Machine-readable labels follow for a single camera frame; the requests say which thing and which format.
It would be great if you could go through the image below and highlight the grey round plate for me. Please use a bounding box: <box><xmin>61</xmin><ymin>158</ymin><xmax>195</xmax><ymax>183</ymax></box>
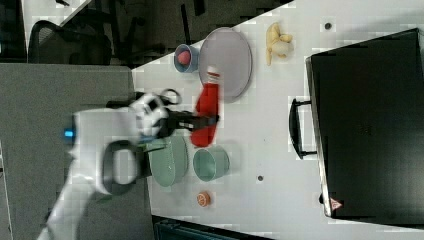
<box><xmin>198</xmin><ymin>27</ymin><xmax>253</xmax><ymax>103</ymax></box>

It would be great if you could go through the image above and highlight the green oval colander basket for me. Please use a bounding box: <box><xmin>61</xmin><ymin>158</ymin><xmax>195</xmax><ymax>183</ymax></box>
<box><xmin>147</xmin><ymin>136</ymin><xmax>188</xmax><ymax>187</ymax></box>

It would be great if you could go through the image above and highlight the strawberry in blue bowl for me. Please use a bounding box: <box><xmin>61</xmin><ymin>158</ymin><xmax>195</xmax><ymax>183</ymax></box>
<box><xmin>177</xmin><ymin>50</ymin><xmax>191</xmax><ymax>65</ymax></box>

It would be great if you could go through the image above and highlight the dark teal crate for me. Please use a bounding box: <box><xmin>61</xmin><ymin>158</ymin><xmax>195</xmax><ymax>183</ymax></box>
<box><xmin>154</xmin><ymin>219</ymin><xmax>271</xmax><ymax>240</ymax></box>

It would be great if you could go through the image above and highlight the black toaster oven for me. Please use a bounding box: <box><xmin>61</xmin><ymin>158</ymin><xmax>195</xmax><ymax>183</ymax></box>
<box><xmin>305</xmin><ymin>28</ymin><xmax>424</xmax><ymax>229</ymax></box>

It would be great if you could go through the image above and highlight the green cup with handle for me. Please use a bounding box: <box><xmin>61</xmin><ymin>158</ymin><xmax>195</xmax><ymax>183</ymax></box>
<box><xmin>193</xmin><ymin>146</ymin><xmax>230</xmax><ymax>182</ymax></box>

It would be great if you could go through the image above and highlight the small blue bowl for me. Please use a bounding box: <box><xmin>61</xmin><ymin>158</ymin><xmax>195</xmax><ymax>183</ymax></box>
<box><xmin>174</xmin><ymin>44</ymin><xmax>199</xmax><ymax>73</ymax></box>

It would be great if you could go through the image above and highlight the red plush ketchup bottle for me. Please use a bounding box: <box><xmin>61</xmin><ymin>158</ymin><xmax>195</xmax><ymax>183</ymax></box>
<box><xmin>190</xmin><ymin>66</ymin><xmax>221</xmax><ymax>147</ymax></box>

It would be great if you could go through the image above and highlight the orange slice toy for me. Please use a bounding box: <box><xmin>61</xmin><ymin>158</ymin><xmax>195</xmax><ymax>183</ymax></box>
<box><xmin>197</xmin><ymin>192</ymin><xmax>211</xmax><ymax>207</ymax></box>

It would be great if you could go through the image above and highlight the black office chair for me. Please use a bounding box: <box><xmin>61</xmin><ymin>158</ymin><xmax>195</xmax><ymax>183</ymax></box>
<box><xmin>27</xmin><ymin>20</ymin><xmax>112</xmax><ymax>65</ymax></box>

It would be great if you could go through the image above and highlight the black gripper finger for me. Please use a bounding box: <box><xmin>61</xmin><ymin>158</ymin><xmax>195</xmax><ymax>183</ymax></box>
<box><xmin>181</xmin><ymin>115</ymin><xmax>219</xmax><ymax>129</ymax></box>

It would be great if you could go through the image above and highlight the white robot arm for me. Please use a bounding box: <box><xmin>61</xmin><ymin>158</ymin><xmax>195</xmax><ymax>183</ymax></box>
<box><xmin>37</xmin><ymin>92</ymin><xmax>220</xmax><ymax>240</ymax></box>

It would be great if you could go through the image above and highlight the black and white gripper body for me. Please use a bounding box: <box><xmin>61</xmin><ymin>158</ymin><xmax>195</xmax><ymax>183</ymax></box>
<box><xmin>129</xmin><ymin>92</ymin><xmax>194</xmax><ymax>140</ymax></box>

